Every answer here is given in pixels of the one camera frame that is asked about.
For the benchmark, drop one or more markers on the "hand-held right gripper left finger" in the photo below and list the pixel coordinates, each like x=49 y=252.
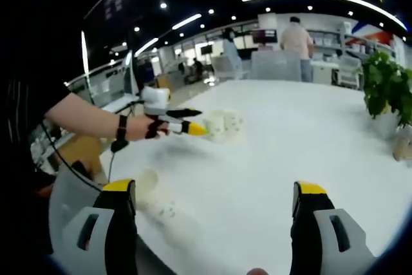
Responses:
x=99 y=242

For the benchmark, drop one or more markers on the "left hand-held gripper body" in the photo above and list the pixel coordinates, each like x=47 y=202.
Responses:
x=156 y=101

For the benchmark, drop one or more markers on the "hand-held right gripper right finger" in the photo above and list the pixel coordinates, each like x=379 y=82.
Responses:
x=315 y=246

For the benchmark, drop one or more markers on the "pile of white paper cups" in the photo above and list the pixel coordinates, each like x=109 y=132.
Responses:
x=225 y=127

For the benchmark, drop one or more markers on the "white cup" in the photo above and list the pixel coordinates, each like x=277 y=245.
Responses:
x=154 y=194

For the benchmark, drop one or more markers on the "person's left hand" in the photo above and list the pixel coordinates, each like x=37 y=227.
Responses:
x=145 y=128

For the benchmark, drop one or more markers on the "person's right hand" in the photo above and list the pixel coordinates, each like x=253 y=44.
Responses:
x=257 y=271

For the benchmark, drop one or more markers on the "black wristband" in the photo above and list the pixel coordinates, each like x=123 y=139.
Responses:
x=121 y=128

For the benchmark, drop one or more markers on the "black pole stand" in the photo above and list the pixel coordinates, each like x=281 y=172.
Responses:
x=133 y=62

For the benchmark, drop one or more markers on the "white slatted chair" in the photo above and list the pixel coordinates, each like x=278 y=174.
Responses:
x=222 y=66

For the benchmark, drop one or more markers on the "white table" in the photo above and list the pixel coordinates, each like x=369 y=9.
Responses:
x=257 y=165

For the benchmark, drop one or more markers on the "brown cardboard box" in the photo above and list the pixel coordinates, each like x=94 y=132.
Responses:
x=80 y=156

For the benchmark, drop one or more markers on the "grey translucent chair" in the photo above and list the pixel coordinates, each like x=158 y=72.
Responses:
x=273 y=65

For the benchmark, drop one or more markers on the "small beige container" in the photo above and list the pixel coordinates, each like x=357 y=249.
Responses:
x=404 y=149

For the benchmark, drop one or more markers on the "person's dark shirt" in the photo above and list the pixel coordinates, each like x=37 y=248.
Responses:
x=22 y=110

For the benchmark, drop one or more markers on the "potted green plant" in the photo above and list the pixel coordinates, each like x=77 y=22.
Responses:
x=386 y=85

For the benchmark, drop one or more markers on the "wall monitor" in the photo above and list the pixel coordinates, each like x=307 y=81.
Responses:
x=264 y=36

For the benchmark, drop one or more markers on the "red blue wall graphic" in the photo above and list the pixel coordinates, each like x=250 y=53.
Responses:
x=373 y=30

